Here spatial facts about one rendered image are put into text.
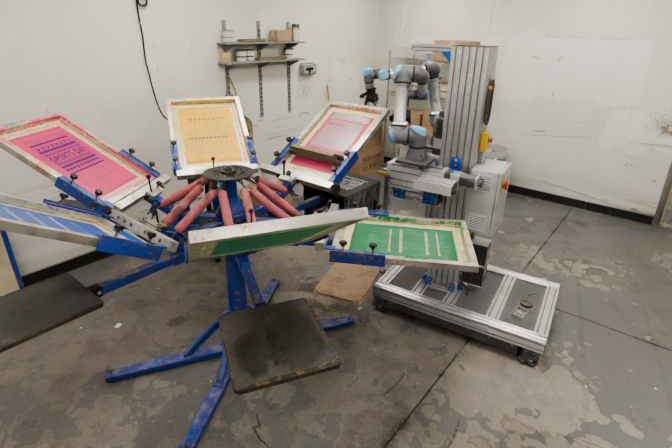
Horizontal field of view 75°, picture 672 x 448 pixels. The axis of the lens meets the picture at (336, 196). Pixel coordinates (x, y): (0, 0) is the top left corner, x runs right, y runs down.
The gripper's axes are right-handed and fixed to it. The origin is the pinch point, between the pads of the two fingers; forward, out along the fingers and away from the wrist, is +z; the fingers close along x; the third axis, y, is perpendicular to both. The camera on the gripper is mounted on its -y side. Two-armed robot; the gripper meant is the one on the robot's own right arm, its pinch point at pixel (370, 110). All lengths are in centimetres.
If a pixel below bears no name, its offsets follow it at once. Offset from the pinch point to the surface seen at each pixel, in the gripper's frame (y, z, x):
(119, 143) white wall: -200, 5, -124
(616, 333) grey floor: 203, 156, 0
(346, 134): 7.6, -0.8, -43.8
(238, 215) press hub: 9, -3, -155
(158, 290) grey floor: -110, 99, -183
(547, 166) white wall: 79, 187, 261
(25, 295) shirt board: -12, -24, -261
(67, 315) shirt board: 18, -22, -255
